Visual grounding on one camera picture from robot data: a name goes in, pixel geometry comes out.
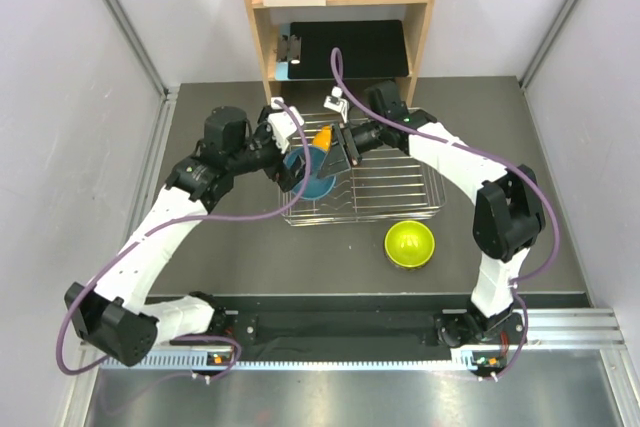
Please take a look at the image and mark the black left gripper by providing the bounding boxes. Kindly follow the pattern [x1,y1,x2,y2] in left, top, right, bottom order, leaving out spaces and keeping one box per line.
[227,107,312,191]

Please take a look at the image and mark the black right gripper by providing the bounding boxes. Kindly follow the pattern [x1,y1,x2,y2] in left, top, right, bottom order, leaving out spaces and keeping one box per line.
[317,118,387,182]

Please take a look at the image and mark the orange bowl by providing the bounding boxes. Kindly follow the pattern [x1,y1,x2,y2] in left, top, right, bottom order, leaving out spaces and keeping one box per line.
[312,125,332,152]

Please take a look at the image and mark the blue bowl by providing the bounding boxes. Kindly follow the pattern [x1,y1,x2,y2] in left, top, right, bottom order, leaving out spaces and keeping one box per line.
[285,146,336,200]

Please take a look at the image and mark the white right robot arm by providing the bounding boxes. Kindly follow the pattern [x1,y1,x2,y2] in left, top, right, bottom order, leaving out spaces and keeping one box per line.
[318,81,551,345]

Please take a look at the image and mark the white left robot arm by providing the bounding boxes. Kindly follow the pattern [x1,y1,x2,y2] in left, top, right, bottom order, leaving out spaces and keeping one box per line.
[56,98,310,375]

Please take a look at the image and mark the green bowl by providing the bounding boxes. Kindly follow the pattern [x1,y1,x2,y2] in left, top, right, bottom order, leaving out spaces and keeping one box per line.
[383,220,436,271]

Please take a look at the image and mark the black clipboard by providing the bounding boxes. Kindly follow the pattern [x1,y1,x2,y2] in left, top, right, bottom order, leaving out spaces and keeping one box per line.
[274,20,410,81]

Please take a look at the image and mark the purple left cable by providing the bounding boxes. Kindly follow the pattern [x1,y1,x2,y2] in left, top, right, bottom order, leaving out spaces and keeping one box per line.
[55,99,314,381]

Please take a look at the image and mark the purple cable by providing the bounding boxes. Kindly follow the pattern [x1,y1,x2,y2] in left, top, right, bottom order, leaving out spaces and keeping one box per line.
[329,46,561,381]
[55,99,314,381]

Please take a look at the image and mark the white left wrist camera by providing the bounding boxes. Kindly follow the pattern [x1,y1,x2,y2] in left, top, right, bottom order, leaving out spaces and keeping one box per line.
[267,97,305,153]

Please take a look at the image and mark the metal wire dish rack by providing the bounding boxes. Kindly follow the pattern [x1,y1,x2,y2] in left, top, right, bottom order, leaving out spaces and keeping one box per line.
[279,107,450,230]

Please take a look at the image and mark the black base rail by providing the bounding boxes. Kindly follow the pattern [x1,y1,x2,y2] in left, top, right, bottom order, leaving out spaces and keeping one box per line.
[149,291,591,363]

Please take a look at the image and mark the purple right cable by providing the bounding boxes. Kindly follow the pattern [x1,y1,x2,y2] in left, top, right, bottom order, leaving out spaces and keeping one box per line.
[329,46,561,381]

